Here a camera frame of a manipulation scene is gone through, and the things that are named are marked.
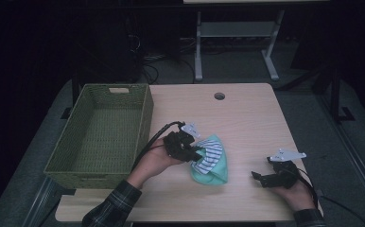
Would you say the mint green striped baby garment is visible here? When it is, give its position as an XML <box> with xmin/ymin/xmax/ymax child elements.
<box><xmin>189</xmin><ymin>133</ymin><xmax>229</xmax><ymax>185</ymax></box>

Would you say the tangle of black floor cables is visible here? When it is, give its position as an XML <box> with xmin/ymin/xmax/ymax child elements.
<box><xmin>141</xmin><ymin>51</ymin><xmax>197</xmax><ymax>85</ymax></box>

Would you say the person's left hand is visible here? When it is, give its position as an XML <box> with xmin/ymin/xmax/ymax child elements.
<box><xmin>127</xmin><ymin>137</ymin><xmax>185</xmax><ymax>190</ymax></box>

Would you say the white metal desk frame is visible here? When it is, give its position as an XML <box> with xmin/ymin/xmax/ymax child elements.
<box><xmin>182</xmin><ymin>0</ymin><xmax>331</xmax><ymax>82</ymax></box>

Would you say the black stand with foot bracket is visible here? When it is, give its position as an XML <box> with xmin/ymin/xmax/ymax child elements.
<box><xmin>329</xmin><ymin>66</ymin><xmax>356</xmax><ymax>124</ymax></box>
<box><xmin>60</xmin><ymin>69</ymin><xmax>81</xmax><ymax>120</ymax></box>

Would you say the grey metal floor rail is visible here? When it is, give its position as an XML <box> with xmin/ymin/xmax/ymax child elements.
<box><xmin>22</xmin><ymin>176</ymin><xmax>62</xmax><ymax>227</ymax></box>
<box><xmin>316</xmin><ymin>94</ymin><xmax>365</xmax><ymax>219</ymax></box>

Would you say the person's right hand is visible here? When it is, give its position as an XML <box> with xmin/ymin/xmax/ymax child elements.
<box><xmin>272</xmin><ymin>179</ymin><xmax>316</xmax><ymax>212</ymax></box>

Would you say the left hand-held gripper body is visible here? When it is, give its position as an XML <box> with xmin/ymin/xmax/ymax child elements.
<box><xmin>163</xmin><ymin>122</ymin><xmax>201</xmax><ymax>163</ymax></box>

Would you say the green woven basket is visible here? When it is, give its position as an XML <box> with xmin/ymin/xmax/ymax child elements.
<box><xmin>43</xmin><ymin>82</ymin><xmax>155</xmax><ymax>191</ymax></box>

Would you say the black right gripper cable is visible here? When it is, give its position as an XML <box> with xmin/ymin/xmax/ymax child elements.
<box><xmin>292</xmin><ymin>166</ymin><xmax>365</xmax><ymax>227</ymax></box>

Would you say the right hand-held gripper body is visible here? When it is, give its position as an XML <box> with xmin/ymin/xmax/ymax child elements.
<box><xmin>261</xmin><ymin>148</ymin><xmax>307</xmax><ymax>190</ymax></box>

